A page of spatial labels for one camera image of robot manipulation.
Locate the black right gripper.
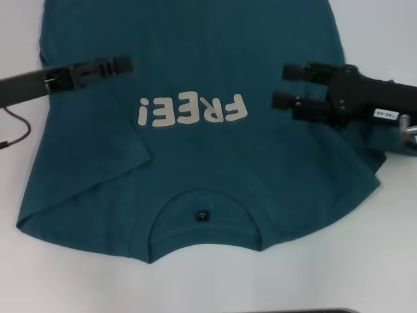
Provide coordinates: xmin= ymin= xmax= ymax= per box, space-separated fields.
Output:
xmin=271 ymin=61 xmax=417 ymax=128

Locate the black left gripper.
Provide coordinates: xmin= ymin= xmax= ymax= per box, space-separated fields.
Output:
xmin=0 ymin=56 xmax=135 ymax=107

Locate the blue FREE print t-shirt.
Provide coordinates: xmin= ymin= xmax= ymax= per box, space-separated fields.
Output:
xmin=15 ymin=0 xmax=397 ymax=264

